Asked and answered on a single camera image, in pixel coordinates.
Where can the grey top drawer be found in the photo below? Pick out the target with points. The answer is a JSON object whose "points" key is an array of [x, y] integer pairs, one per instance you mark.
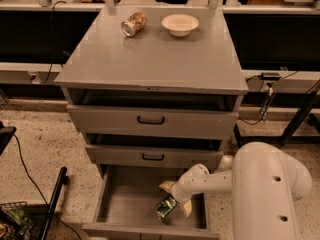
{"points": [[178, 123]]}

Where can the grey drawer cabinet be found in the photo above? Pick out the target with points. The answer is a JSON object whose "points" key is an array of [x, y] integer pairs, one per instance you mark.
{"points": [[155, 70]]}

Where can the black power adapter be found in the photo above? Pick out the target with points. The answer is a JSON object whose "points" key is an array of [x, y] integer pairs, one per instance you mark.
{"points": [[270, 76]]}

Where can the grey bottom drawer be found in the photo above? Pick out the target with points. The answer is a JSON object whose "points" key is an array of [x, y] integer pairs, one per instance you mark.
{"points": [[127, 203]]}

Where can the grey drawer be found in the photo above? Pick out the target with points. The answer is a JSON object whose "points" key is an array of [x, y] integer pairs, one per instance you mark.
{"points": [[131, 156], [127, 203], [178, 123]]}

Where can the black stand leg left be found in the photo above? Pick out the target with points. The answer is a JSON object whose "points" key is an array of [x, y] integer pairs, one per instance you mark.
{"points": [[61, 180]]}

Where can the wire basket with items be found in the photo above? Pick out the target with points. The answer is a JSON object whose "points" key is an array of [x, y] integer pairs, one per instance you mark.
{"points": [[15, 222]]}

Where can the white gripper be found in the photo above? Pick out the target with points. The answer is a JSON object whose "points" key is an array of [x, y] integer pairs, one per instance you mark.
{"points": [[180, 191]]}

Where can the black top drawer handle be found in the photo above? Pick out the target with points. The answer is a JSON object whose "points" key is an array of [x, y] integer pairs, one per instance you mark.
{"points": [[158, 121]]}

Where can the black middle drawer handle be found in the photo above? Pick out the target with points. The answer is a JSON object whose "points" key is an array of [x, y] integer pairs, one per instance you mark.
{"points": [[150, 157]]}

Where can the black table leg right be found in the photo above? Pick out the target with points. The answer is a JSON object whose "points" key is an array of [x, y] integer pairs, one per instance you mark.
{"points": [[238, 136]]}

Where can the brown patterned soda can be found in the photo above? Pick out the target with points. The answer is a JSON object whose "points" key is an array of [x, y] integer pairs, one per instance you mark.
{"points": [[134, 24]]}

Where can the grey middle drawer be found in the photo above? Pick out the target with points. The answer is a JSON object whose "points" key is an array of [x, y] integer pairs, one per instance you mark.
{"points": [[131, 156]]}

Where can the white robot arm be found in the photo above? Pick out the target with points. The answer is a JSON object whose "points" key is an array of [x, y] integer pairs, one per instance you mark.
{"points": [[264, 182]]}

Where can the white bowl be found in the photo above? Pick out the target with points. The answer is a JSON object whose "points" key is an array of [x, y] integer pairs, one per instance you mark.
{"points": [[180, 25]]}

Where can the black drawer handle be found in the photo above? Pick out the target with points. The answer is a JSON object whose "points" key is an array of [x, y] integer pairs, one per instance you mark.
{"points": [[150, 157], [158, 121]]}

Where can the green soda can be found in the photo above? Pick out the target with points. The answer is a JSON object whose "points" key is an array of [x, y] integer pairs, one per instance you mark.
{"points": [[165, 207]]}

